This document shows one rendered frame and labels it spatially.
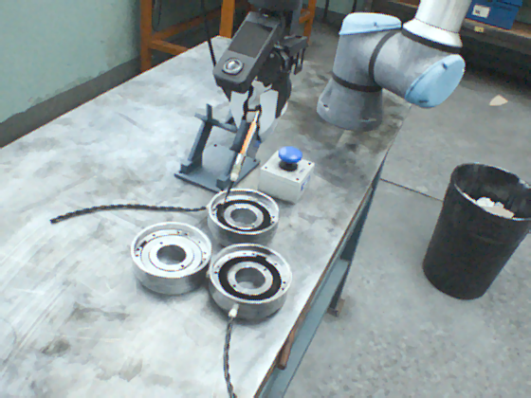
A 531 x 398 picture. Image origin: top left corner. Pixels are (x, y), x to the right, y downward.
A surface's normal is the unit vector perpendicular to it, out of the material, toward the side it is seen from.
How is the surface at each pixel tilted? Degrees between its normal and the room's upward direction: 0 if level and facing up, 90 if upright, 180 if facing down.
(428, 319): 0
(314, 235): 0
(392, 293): 0
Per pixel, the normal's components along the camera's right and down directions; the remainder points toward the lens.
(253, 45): -0.11, -0.40
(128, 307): 0.12, -0.79
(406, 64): -0.70, 0.18
